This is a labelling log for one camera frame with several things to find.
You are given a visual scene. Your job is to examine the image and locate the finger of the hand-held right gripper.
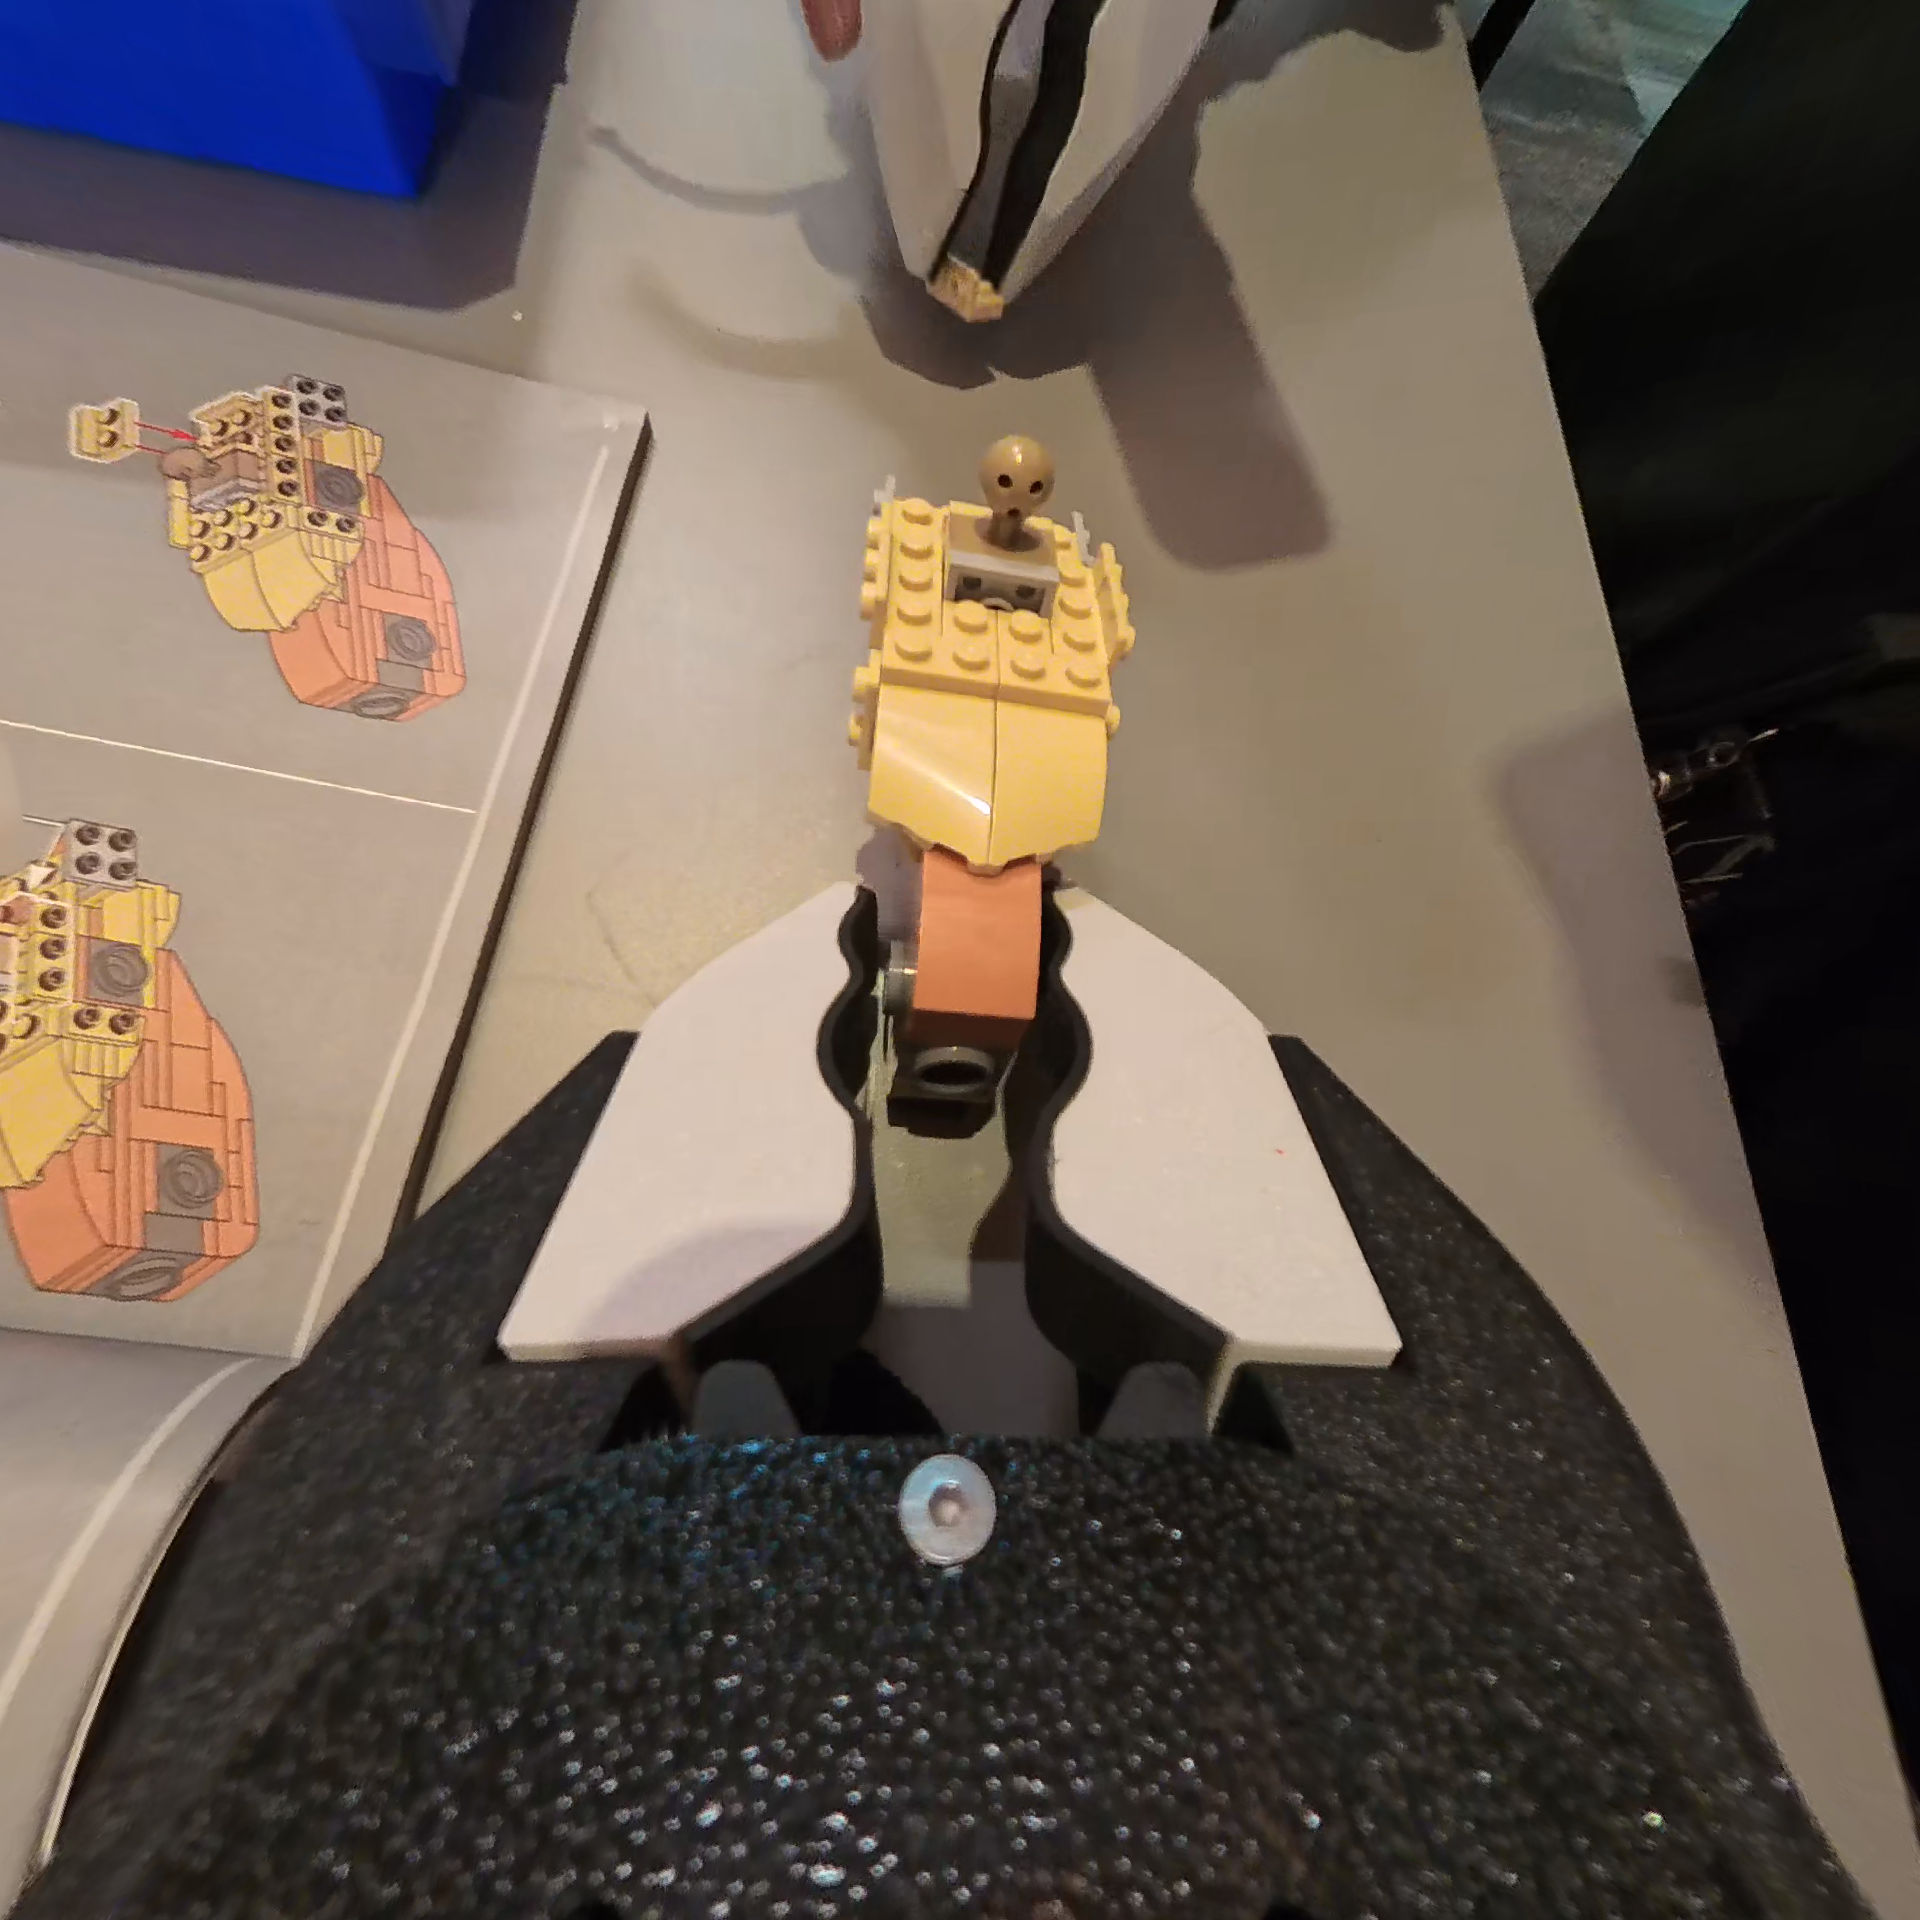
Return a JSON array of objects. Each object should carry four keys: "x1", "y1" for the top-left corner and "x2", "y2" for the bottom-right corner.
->
[
  {"x1": 983, "y1": 0, "x2": 1229, "y2": 314},
  {"x1": 856, "y1": 0, "x2": 1051, "y2": 282}
]

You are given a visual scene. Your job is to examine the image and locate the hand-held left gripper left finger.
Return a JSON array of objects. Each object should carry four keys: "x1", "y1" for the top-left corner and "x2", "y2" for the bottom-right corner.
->
[{"x1": 496, "y1": 883, "x2": 905, "y2": 1450}]

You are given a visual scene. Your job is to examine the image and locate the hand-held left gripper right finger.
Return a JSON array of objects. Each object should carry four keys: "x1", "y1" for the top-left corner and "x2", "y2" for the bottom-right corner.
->
[{"x1": 1031, "y1": 884, "x2": 1407, "y2": 1450}]

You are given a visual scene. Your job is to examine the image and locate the tan and orange brick model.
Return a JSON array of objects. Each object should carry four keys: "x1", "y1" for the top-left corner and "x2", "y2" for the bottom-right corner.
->
[{"x1": 848, "y1": 435, "x2": 1126, "y2": 1162}]

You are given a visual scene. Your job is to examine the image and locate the blue plastic bin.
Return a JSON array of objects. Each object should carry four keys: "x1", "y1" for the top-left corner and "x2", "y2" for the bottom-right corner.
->
[{"x1": 0, "y1": 0, "x2": 471, "y2": 206}]

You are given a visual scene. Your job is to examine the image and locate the brick instruction booklet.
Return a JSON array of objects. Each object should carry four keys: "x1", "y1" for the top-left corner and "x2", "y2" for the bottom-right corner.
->
[{"x1": 0, "y1": 240, "x2": 656, "y2": 1862}]

